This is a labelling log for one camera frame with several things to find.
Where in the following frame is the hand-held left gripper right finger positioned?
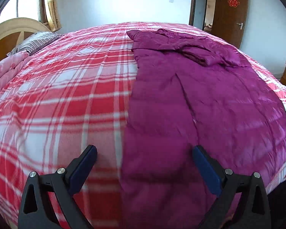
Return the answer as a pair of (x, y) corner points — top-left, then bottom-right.
(192, 145), (272, 229)

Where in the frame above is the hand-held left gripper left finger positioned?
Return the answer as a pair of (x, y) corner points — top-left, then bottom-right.
(18, 145), (98, 229)

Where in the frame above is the magenta puffer jacket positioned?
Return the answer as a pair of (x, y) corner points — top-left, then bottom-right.
(120, 29), (286, 229)

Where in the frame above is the red plaid bed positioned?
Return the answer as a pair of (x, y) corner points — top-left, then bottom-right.
(0, 21), (286, 229)

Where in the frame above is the brown wooden door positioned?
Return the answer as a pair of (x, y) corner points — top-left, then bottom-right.
(211, 0), (249, 49)

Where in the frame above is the pink floral folded quilt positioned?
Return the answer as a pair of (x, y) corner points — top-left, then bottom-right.
(0, 51), (30, 96)

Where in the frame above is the striped pillow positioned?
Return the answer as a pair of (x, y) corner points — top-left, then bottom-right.
(7, 31), (62, 56)

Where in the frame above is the cream wooden bed headboard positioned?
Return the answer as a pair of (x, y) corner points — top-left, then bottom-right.
(0, 17), (50, 64)

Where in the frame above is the yellow curtain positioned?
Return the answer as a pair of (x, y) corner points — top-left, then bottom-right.
(44, 0), (62, 32)

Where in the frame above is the brown door frame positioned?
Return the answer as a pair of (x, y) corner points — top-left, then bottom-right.
(189, 0), (222, 27)

